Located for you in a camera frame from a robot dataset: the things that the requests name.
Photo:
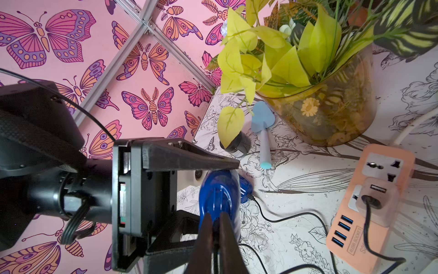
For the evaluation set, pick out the black round jar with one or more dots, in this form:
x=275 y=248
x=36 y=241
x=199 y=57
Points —
x=239 y=147

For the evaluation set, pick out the potted green plant glass vase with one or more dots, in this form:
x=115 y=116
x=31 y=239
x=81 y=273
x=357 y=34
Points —
x=311 y=61

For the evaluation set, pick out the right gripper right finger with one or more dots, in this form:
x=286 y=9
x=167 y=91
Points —
x=231 y=261

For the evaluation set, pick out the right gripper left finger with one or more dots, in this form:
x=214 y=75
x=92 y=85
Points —
x=201 y=258

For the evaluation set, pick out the pink charger adapter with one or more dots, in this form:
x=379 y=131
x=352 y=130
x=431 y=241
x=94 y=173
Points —
x=383 y=198

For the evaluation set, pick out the white power strip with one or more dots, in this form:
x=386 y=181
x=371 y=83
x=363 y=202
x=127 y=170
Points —
x=430 y=268

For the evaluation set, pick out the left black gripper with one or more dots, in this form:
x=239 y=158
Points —
x=146 y=223

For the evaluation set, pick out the pink power strip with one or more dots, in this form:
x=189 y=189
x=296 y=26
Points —
x=360 y=229

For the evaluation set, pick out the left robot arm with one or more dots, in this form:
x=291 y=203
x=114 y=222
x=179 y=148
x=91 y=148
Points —
x=44 y=172

